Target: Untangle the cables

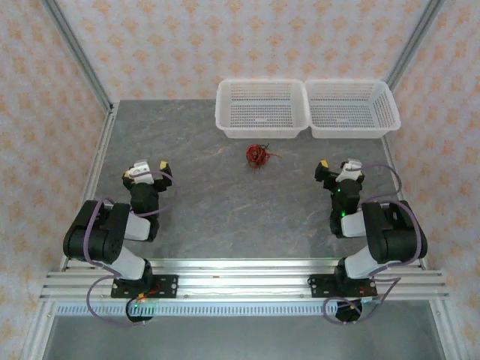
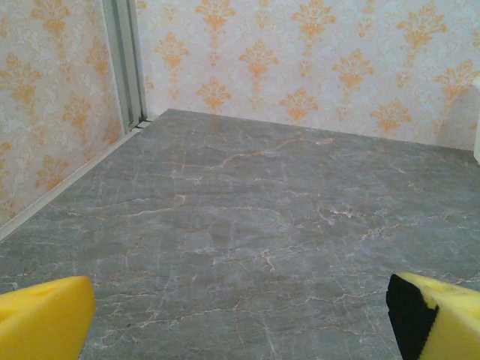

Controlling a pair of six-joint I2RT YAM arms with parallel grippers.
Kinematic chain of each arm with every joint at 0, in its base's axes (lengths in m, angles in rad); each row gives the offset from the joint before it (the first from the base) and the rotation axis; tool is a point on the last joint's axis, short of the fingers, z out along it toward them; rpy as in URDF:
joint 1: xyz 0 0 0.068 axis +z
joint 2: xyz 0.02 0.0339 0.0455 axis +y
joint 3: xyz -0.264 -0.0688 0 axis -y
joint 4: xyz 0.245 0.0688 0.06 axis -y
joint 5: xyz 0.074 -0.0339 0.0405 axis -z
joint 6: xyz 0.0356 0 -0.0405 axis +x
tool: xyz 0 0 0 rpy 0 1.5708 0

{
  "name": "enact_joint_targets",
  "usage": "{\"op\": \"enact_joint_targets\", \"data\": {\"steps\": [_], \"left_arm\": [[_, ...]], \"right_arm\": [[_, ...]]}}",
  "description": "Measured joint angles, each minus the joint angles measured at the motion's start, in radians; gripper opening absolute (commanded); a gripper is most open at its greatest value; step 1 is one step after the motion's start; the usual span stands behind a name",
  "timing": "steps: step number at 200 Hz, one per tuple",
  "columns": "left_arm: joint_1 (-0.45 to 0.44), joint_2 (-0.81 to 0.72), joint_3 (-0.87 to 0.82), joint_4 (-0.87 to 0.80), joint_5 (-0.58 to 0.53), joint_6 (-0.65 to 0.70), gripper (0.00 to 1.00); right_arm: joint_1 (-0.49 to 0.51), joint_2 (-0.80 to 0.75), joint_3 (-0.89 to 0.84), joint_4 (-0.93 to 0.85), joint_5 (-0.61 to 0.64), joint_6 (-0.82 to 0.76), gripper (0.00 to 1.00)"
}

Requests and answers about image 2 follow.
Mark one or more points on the aluminium frame post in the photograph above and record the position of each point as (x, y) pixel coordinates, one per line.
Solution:
(125, 56)

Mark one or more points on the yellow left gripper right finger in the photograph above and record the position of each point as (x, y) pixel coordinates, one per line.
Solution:
(457, 330)

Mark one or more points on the aluminium side rail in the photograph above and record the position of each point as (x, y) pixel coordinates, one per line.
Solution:
(56, 189)

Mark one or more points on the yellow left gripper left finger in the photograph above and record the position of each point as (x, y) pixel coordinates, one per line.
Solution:
(45, 322)

